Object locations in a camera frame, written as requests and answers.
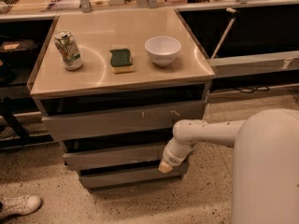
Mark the printed soda can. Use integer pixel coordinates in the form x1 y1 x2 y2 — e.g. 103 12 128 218
54 30 83 71

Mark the white bowl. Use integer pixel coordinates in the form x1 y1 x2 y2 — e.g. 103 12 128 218
145 36 181 67

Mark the grey drawer cabinet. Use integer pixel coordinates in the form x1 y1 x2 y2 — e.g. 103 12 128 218
26 7 217 168

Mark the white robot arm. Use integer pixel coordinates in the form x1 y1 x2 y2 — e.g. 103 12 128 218
159 108 299 224

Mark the white sneaker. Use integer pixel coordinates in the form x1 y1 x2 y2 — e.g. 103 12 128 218
0 195 42 219

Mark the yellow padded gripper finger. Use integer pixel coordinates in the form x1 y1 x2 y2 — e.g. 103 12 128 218
158 160 173 174

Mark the grey drawer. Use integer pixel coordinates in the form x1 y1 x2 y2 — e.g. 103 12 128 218
62 133 176 172
42 100 207 141
78 161 189 192

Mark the grey top drawer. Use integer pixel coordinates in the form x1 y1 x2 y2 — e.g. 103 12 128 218
42 100 207 141

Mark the grey bottom drawer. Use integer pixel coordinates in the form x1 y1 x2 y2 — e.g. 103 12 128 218
78 161 189 192

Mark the grey low shelf beam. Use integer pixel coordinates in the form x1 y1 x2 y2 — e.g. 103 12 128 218
208 50 299 78

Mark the black cable on floor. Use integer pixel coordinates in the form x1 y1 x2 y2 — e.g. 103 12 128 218
234 85 271 94

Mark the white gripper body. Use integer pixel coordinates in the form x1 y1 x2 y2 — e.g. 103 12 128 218
162 140 191 167

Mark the green yellow sponge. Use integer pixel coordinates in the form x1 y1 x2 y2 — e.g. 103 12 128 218
110 49 134 74

